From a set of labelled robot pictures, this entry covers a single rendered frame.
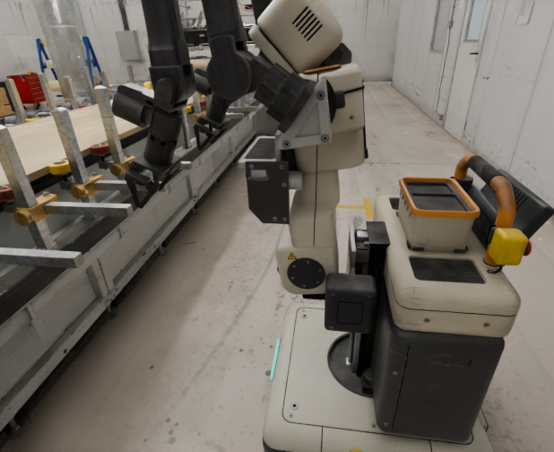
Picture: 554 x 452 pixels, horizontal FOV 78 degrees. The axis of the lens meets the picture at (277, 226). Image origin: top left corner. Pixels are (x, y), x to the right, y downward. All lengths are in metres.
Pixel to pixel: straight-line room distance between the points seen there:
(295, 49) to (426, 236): 0.52
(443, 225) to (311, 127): 0.42
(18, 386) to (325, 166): 1.42
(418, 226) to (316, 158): 0.29
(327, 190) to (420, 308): 0.34
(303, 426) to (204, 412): 0.52
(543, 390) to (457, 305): 1.09
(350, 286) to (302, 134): 0.40
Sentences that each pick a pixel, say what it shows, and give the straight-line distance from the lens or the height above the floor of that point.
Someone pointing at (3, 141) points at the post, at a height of 1.07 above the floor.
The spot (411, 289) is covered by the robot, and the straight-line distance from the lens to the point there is 0.80.
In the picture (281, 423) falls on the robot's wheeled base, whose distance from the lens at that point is 1.18.
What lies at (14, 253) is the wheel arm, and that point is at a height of 0.84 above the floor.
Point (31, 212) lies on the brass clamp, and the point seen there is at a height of 0.85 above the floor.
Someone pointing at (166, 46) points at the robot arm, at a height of 1.28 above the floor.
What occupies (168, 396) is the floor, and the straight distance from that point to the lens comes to 1.66.
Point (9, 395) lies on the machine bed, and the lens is 1.73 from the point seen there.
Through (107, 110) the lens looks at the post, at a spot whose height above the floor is 1.06.
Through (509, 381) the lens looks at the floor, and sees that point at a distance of 1.85.
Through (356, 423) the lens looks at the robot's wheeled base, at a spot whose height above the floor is 0.28.
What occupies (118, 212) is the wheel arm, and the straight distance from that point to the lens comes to 1.16.
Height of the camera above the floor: 1.28
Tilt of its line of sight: 28 degrees down
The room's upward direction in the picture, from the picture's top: 2 degrees counter-clockwise
